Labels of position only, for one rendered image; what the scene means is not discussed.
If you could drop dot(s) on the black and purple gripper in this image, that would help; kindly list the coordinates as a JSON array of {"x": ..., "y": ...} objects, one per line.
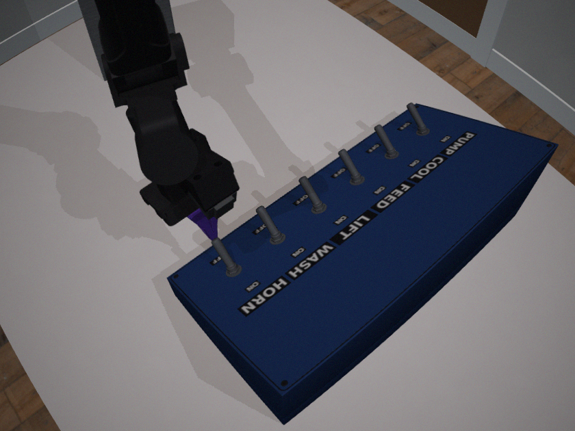
[{"x": 174, "y": 213}]

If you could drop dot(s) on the dark blue switch console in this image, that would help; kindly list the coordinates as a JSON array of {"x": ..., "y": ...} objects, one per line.
[{"x": 301, "y": 293}]

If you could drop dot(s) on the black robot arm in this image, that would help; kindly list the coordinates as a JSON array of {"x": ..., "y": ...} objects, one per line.
[{"x": 137, "y": 58}]

